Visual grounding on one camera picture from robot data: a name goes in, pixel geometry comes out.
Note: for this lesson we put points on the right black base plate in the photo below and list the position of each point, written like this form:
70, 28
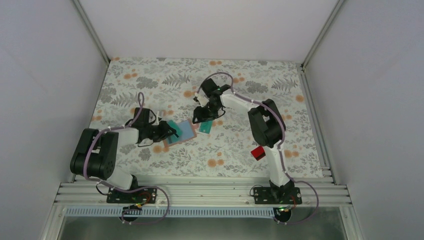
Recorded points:
265, 196

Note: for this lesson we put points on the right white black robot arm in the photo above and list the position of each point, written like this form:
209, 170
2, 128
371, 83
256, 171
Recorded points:
266, 124

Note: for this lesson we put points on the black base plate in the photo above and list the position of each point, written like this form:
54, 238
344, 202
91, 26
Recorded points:
145, 196
265, 196

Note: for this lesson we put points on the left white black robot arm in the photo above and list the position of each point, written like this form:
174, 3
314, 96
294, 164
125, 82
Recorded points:
96, 152

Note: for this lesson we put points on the aluminium rail frame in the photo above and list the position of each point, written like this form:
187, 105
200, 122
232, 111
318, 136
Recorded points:
188, 191

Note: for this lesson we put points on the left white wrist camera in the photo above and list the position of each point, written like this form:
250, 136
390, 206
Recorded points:
159, 116

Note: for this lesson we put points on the floral patterned table mat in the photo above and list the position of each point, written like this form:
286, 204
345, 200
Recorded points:
169, 86

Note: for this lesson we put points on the grey slotted cable duct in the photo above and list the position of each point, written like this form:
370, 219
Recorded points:
172, 212

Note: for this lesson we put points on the red card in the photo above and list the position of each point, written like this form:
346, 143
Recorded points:
258, 153

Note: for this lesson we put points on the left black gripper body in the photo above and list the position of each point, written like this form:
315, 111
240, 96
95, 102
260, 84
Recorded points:
156, 134

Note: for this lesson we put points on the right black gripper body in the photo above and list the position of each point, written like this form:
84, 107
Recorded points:
210, 113

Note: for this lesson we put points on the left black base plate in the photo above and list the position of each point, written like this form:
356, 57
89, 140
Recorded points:
145, 196

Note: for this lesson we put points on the teal card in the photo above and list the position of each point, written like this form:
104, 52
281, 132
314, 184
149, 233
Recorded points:
205, 127
170, 122

